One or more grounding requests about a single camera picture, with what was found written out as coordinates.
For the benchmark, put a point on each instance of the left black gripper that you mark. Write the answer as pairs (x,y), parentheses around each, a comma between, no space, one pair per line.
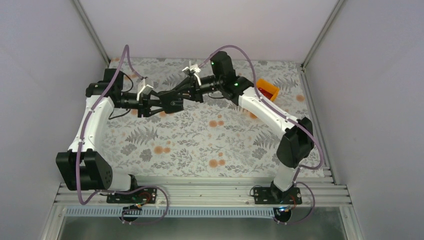
(144,105)

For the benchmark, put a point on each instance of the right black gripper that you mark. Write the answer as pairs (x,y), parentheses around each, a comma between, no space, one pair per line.
(191,80)

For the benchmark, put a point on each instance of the black card holder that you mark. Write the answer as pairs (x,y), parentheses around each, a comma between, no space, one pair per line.
(176,104)

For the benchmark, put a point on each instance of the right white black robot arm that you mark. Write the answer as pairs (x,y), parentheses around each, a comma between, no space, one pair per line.
(295,134)

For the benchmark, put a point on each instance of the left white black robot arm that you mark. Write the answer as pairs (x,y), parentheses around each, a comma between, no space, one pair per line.
(84,166)

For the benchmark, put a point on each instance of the floral table mat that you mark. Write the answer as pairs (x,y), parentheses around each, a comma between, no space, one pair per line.
(211,139)

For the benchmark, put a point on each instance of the orange plastic bin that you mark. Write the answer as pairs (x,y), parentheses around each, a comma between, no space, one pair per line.
(269,90)

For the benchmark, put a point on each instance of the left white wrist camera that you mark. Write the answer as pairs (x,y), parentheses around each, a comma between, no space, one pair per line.
(144,88)

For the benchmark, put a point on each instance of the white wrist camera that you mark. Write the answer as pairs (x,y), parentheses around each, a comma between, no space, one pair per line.
(193,70)
(144,88)

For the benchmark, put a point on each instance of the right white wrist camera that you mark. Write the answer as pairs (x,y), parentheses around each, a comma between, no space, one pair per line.
(193,70)

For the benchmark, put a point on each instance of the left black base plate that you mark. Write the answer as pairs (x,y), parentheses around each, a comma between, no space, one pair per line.
(143,196)

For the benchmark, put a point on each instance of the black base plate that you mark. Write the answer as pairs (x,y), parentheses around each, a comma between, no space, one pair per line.
(273,196)
(143,196)

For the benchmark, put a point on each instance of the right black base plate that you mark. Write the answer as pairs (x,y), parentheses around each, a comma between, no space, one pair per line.
(273,196)

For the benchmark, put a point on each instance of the grey slotted cable duct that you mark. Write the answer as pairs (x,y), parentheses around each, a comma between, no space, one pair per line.
(171,212)

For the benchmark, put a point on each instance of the aluminium rail frame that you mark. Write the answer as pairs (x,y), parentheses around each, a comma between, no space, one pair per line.
(235,192)

